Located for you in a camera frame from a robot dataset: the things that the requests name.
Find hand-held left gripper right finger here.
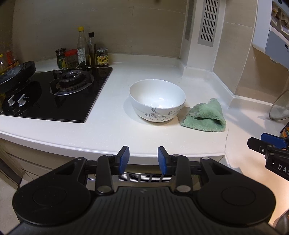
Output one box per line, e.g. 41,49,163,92
158,146,235,194

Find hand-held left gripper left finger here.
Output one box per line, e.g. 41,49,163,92
54,146,130,195

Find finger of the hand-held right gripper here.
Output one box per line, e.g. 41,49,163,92
247,137,281,156
261,133,289,150

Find green microfibre cloth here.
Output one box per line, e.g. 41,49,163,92
177,98,227,133

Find white patterned bowl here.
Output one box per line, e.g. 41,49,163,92
129,79,186,123

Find glass pot lid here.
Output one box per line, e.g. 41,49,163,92
269,88,289,120

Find black glass gas stove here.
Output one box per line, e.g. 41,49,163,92
0,67,113,123

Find beige cabinet front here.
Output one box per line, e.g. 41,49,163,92
0,138,100,190

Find stove burner with grate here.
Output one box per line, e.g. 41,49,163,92
49,69,95,96

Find yellow label black lid jar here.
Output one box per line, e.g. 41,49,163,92
97,47,110,67

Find dark black cap bottle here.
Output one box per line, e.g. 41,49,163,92
88,32,97,67

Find red lid jar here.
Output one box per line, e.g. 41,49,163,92
64,49,79,69

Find tall yellow cap bottle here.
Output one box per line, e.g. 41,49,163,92
77,27,89,67

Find dark green lid jar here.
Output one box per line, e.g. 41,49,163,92
55,48,67,69

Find grey slotted vent grille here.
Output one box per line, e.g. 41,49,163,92
198,0,220,47

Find black frying pan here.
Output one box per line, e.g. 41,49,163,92
0,61,36,92

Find red seasoning bottle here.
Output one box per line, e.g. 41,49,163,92
6,48,18,68

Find clear yellowish bottle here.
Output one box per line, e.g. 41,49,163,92
0,53,7,75

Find white wall-mounted appliance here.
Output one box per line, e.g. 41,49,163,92
252,0,289,71

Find narrow grey wall strip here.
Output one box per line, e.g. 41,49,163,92
184,0,195,41

